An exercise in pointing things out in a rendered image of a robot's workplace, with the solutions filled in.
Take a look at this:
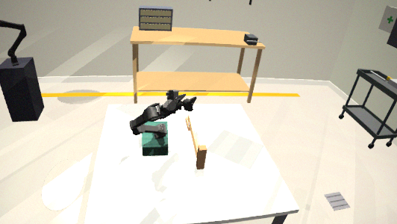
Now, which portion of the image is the long tan wooden rail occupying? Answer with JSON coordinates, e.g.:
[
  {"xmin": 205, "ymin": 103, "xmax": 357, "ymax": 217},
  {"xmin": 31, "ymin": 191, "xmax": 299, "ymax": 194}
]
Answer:
[{"xmin": 188, "ymin": 114, "xmax": 199, "ymax": 157}]

